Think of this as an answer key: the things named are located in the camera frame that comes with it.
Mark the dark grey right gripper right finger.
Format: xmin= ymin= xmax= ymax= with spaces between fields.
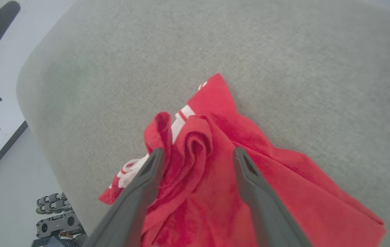
xmin=233 ymin=147 xmax=314 ymax=247

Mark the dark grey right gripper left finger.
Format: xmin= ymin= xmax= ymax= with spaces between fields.
xmin=84 ymin=148 xmax=165 ymax=247

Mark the red jersey with white trim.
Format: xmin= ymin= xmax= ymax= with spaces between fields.
xmin=98 ymin=73 xmax=387 ymax=247

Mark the grey roller wheel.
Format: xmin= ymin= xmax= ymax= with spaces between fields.
xmin=36 ymin=192 xmax=69 ymax=215

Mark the dark baseboard strip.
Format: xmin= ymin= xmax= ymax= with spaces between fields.
xmin=0 ymin=121 xmax=29 ymax=190

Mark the grey fabric sofa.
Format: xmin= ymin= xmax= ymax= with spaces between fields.
xmin=16 ymin=0 xmax=390 ymax=247

